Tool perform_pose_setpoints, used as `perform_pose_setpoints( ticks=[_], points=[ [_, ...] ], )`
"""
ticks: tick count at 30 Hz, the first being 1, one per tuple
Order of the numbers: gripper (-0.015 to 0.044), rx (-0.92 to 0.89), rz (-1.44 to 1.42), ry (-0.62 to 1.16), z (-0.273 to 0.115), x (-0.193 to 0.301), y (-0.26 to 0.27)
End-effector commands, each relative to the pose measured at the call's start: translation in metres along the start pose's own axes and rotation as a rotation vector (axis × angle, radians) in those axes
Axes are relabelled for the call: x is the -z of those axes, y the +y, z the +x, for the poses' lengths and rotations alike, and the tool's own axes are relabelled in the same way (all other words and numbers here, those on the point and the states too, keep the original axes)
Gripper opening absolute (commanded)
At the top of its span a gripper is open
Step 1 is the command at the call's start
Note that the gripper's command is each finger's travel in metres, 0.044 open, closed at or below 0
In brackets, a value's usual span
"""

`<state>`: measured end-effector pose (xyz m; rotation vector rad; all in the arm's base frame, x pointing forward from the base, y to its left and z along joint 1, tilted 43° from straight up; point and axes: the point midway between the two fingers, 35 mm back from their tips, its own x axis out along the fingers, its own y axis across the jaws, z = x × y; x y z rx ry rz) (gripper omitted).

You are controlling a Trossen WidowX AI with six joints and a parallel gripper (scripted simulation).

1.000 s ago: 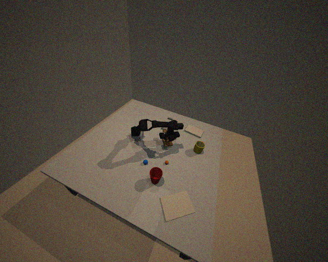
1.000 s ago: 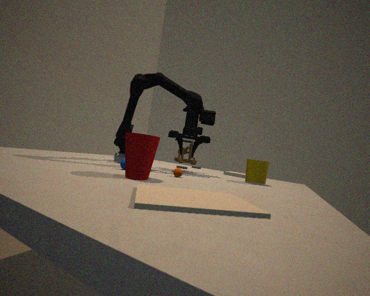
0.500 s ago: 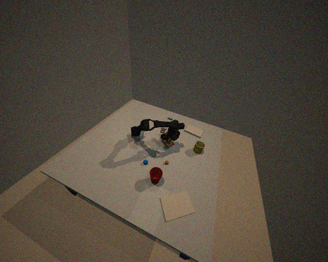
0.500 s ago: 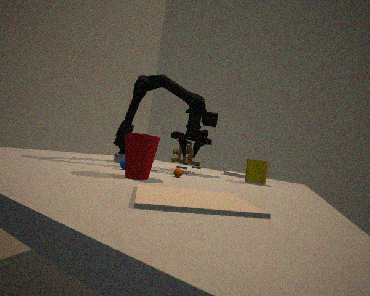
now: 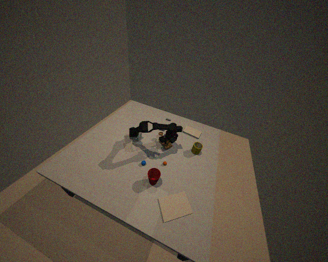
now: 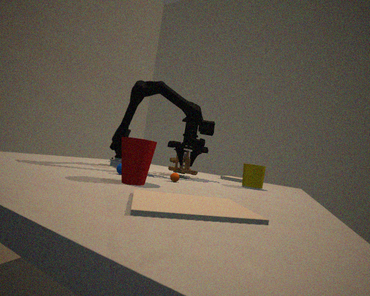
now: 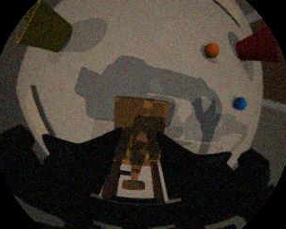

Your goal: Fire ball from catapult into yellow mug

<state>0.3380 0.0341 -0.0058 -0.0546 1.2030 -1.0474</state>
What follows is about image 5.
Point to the beige flat board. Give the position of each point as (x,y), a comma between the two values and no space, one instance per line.
(174,206)

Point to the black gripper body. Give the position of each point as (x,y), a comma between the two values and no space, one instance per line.
(163,139)

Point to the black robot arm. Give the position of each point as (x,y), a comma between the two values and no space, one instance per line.
(143,127)

